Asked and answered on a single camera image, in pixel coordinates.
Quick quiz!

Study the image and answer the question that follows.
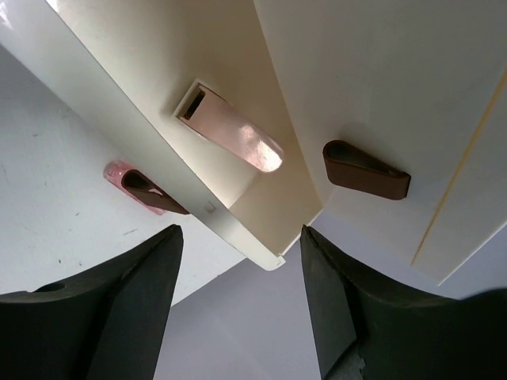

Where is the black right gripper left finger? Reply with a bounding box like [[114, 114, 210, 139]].
[[1, 225, 184, 379]]

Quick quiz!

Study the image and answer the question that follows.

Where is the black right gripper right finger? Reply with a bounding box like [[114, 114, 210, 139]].
[[300, 226, 506, 379]]

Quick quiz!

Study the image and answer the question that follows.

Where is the pink correction tape dispenser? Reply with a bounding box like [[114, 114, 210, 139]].
[[173, 79, 284, 173]]

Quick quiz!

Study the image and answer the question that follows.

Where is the white drawer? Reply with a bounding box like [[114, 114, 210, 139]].
[[1, 1, 322, 271]]

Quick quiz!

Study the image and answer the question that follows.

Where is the white drawer cabinet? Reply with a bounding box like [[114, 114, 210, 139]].
[[254, 1, 506, 284]]

